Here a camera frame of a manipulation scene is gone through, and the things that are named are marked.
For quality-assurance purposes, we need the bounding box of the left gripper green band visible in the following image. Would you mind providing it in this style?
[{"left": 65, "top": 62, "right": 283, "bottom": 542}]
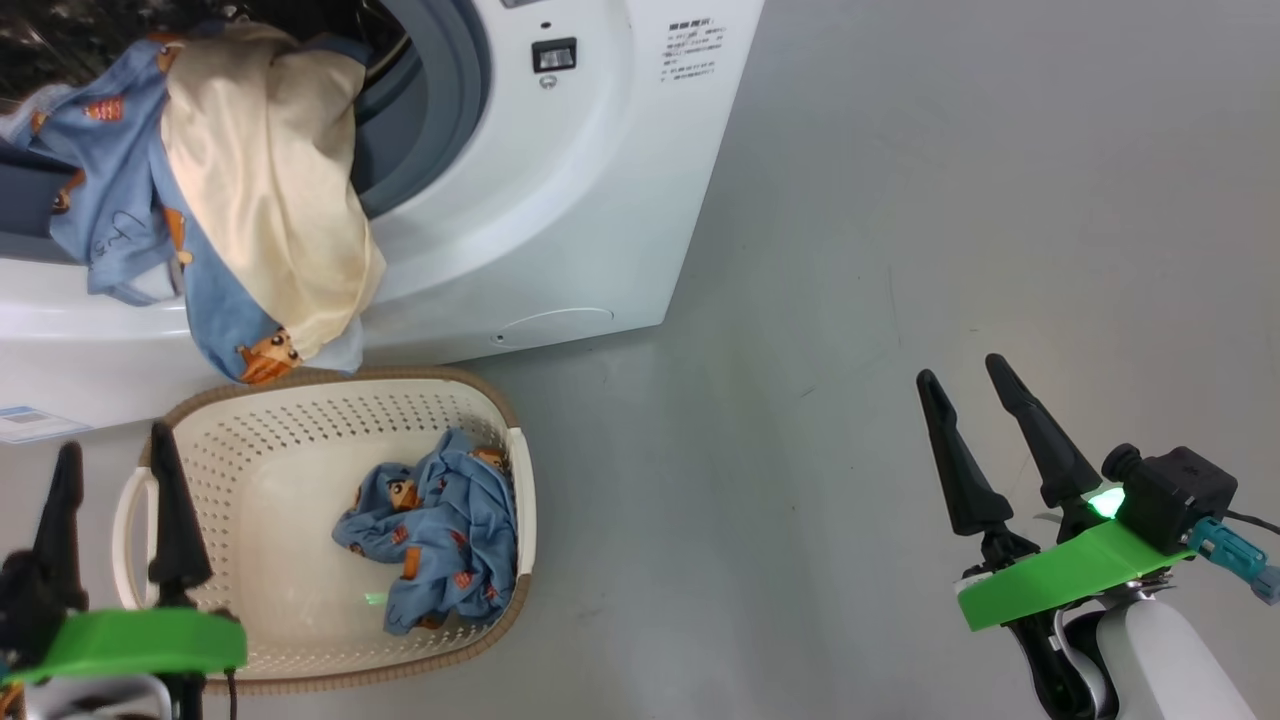
[{"left": 0, "top": 420, "right": 249, "bottom": 720}]

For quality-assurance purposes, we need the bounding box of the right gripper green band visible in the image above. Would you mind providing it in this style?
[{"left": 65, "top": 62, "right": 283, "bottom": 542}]
[{"left": 916, "top": 353, "right": 1197, "bottom": 720}]

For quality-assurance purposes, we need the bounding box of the blue bear print garment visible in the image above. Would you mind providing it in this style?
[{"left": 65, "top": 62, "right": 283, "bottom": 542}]
[
  {"left": 332, "top": 428, "right": 521, "bottom": 636},
  {"left": 0, "top": 35, "right": 366, "bottom": 386}
]

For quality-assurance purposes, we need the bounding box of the cream plain garment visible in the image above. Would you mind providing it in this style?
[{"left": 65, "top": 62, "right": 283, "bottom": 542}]
[{"left": 160, "top": 22, "right": 388, "bottom": 361}]

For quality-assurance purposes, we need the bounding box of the cream perforated laundry basket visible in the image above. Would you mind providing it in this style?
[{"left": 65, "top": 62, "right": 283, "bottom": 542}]
[{"left": 112, "top": 365, "right": 538, "bottom": 698}]

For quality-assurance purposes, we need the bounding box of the white front-load washing machine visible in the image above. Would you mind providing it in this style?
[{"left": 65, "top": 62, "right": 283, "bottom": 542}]
[{"left": 0, "top": 0, "right": 766, "bottom": 441}]

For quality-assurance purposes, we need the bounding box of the steel washing drum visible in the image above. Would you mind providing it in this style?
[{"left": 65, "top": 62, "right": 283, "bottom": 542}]
[{"left": 0, "top": 0, "right": 411, "bottom": 111}]

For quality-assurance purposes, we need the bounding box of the grey rubber door gasket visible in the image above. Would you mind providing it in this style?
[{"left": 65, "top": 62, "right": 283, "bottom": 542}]
[{"left": 0, "top": 0, "right": 493, "bottom": 263}]

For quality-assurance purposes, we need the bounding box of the blue white energy label sticker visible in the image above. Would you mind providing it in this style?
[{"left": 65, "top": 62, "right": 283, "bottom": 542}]
[{"left": 0, "top": 405, "right": 93, "bottom": 446}]

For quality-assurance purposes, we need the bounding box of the teal right camera connector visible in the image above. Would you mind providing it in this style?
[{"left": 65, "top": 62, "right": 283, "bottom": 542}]
[{"left": 1188, "top": 517, "right": 1280, "bottom": 606}]

